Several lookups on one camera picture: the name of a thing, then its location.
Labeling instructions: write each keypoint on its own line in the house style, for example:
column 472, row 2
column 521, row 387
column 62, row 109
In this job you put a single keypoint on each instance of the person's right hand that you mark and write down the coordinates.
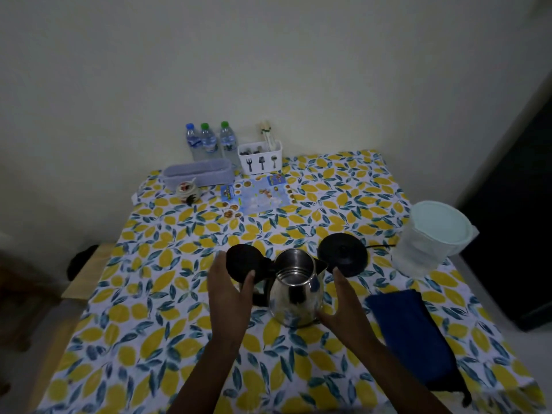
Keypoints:
column 351, row 319

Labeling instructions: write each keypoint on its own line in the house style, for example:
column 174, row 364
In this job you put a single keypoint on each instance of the black cloth item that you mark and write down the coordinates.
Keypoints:
column 82, row 260

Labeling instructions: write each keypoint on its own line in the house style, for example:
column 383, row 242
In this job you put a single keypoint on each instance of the person's left hand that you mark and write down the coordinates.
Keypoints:
column 226, row 306

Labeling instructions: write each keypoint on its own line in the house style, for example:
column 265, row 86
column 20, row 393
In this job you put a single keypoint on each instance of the person's right forearm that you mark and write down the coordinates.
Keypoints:
column 396, row 379

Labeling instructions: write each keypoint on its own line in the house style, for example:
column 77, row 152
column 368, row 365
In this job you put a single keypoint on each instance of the green cap water bottle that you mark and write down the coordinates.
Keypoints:
column 208, row 140
column 227, row 142

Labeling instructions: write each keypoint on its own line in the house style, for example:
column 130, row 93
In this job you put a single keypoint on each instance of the white cutlery holder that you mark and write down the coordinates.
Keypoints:
column 261, row 163

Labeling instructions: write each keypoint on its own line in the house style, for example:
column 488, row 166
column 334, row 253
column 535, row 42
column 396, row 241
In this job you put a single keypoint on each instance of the wooden bench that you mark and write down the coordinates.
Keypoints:
column 88, row 275

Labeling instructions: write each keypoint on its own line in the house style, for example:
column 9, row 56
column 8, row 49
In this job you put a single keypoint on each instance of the black round kettle base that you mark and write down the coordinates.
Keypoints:
column 343, row 252

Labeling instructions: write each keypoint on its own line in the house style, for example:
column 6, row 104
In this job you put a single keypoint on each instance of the small blue snack packet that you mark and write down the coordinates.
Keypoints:
column 227, row 193
column 276, row 180

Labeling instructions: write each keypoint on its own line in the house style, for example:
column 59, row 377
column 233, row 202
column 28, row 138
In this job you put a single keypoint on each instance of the dark blue folded towel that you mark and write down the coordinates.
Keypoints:
column 409, row 331

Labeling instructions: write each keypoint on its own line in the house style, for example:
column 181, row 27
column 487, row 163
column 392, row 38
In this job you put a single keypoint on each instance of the lemon print tablecloth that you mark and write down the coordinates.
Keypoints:
column 172, row 297

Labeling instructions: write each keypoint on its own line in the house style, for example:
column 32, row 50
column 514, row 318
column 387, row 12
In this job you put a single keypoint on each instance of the pale chopsticks bundle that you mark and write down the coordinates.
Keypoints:
column 267, row 133

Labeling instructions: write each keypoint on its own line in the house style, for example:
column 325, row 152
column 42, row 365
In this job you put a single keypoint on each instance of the person's right thumb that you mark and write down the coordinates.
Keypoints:
column 326, row 316

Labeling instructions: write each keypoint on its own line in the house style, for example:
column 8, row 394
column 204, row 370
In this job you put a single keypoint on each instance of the person's left forearm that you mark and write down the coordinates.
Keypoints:
column 202, row 379

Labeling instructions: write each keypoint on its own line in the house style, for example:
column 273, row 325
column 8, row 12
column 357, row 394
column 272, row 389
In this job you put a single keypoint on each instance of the dark metal cutlery bundle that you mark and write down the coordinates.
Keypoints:
column 253, row 149

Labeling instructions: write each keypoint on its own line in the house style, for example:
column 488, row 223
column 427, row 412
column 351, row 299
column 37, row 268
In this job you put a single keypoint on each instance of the dark door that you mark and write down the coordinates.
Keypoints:
column 513, row 219

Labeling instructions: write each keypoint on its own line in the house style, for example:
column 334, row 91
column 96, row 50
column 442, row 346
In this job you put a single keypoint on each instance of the person's left thumb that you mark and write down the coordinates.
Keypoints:
column 248, row 286

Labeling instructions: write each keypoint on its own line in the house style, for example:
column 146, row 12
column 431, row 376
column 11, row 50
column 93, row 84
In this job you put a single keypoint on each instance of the stainless steel electric kettle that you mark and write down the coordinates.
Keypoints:
column 297, row 297

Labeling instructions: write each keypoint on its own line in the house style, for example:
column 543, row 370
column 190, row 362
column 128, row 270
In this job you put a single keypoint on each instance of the clear pitcher with mint lid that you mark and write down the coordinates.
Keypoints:
column 431, row 237

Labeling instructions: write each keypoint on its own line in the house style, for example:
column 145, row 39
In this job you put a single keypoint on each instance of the grey fabric basket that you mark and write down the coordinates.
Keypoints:
column 196, row 174

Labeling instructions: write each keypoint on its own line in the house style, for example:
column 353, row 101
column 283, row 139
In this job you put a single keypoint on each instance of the small patterned ceramic cup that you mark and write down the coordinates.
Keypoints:
column 187, row 191

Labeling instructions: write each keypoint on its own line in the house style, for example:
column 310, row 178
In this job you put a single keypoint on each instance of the blue cap water bottle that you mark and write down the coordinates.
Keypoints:
column 192, row 142

